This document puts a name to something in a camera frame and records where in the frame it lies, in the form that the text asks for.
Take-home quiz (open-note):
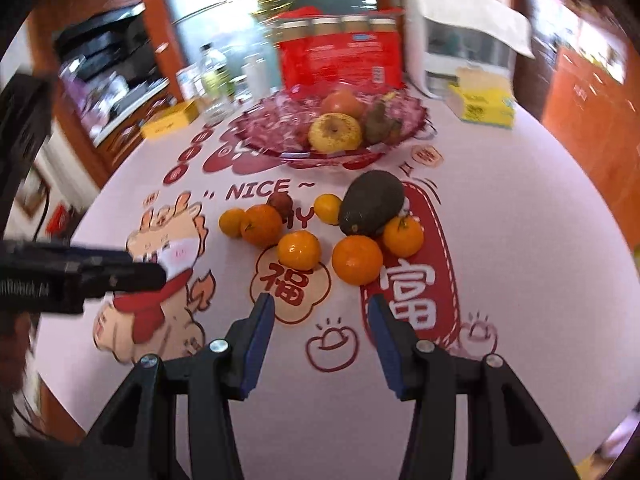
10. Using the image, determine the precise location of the orange mandarin with stem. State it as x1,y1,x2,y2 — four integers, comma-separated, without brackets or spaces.
383,216,424,258

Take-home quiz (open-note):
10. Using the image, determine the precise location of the small yellow-orange kumquat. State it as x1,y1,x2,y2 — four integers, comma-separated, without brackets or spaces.
218,208,245,238

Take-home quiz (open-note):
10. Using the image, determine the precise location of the large orange mandarin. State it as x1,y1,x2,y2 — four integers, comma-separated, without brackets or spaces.
240,204,283,248

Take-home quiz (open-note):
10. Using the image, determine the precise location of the dark green avocado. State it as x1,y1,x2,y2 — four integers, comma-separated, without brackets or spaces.
338,170,405,237

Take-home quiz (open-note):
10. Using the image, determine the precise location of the small red fruit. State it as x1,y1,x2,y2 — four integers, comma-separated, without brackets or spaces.
267,192,294,222

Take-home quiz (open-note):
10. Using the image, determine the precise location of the small orange kumquat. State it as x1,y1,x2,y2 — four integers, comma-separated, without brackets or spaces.
314,193,342,226

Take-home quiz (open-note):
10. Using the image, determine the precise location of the overripe brown banana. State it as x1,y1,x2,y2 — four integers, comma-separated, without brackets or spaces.
361,94,402,145

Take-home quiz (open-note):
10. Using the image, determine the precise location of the printed pink tablecloth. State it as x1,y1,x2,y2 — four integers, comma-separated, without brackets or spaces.
36,101,639,479

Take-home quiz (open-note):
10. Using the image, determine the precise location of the yellow tin box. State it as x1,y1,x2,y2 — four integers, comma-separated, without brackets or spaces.
140,100,200,140

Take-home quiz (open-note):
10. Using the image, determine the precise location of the clear drinking glass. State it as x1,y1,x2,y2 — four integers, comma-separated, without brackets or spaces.
198,86,233,126

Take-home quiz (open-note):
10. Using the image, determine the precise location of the clear glass bottle green label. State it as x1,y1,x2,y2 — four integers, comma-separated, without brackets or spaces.
200,44,233,102

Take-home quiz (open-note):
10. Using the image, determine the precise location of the pink glass fruit bowl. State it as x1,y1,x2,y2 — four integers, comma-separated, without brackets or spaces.
229,82,435,166

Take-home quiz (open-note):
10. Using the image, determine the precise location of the white squeeze bottle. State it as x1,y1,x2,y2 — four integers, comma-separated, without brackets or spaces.
242,53,271,102

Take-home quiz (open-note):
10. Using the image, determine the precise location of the yellow pear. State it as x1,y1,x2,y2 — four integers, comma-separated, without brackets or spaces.
308,113,363,154

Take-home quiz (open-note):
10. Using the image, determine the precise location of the yellow tissue pack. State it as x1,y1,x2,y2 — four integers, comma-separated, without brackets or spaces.
445,67,516,129

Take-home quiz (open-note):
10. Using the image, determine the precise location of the red apple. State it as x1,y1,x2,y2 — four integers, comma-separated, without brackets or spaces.
320,89,366,120

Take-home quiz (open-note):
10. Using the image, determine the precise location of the orange wooden cabinet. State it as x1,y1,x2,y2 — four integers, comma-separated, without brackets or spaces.
511,0,639,247

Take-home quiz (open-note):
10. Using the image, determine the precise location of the red drink bottle pack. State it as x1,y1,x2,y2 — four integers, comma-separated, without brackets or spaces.
268,6,404,90

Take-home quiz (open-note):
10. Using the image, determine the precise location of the white countertop appliance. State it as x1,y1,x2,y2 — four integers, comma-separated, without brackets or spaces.
402,0,534,99

